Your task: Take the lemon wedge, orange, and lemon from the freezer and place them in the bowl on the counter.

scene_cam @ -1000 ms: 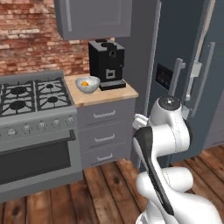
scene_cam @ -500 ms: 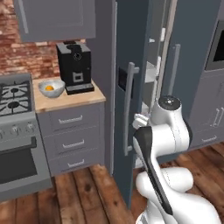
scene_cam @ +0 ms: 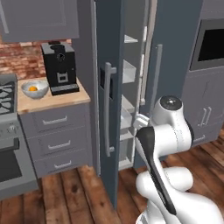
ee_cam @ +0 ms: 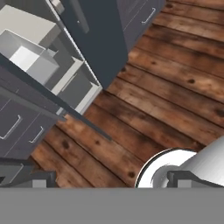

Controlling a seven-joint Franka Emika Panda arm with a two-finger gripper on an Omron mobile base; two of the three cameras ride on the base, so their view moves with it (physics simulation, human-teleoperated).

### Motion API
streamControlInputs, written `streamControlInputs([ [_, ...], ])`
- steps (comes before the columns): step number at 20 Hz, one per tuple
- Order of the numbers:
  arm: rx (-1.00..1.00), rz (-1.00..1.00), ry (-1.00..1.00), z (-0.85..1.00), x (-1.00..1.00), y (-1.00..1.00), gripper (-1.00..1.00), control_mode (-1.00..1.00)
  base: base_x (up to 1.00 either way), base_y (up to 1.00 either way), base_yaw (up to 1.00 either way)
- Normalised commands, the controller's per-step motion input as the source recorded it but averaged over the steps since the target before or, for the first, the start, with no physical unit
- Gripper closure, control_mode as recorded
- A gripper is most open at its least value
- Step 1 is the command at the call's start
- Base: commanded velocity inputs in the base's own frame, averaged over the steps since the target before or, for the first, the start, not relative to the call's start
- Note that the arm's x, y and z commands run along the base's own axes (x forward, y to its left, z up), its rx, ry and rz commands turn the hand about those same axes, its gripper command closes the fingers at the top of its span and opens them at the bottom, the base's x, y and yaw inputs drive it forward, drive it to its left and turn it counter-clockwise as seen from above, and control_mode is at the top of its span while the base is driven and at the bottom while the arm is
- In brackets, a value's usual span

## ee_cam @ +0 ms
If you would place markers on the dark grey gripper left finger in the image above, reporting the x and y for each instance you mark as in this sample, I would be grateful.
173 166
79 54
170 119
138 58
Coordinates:
43 178

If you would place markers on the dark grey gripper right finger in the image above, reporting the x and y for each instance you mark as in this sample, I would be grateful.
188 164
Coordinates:
178 178

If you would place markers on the dark grey open freezer door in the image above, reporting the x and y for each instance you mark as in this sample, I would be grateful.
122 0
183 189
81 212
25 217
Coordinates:
55 97

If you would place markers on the white cylinder with black rim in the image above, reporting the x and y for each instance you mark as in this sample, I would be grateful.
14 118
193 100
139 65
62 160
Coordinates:
163 163

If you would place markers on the dark grey cupboard door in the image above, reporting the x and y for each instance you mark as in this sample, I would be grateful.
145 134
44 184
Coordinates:
140 20
35 132
11 116

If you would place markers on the white fridge bin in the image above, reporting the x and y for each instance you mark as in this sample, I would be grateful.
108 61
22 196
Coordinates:
29 57

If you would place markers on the dark grey fridge with white interior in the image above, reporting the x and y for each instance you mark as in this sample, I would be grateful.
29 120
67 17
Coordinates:
35 32

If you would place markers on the dark grey fridge door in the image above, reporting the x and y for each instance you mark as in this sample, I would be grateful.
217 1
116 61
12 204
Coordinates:
102 43

